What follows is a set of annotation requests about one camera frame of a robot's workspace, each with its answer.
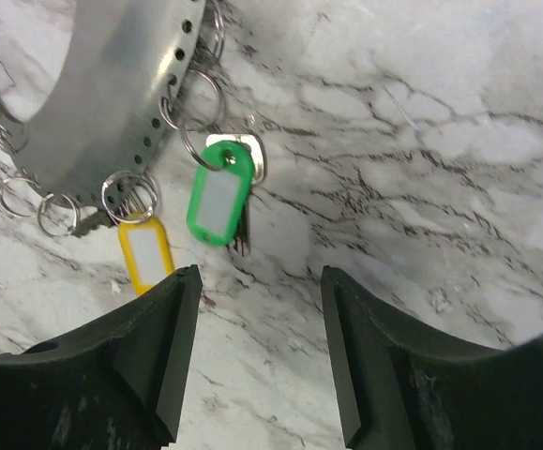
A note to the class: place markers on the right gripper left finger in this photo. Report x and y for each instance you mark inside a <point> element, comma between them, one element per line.
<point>117,382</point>

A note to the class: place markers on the green tagged key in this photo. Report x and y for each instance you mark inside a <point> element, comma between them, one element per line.
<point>230,166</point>

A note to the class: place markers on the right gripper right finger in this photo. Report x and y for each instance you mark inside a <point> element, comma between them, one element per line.
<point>402,384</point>

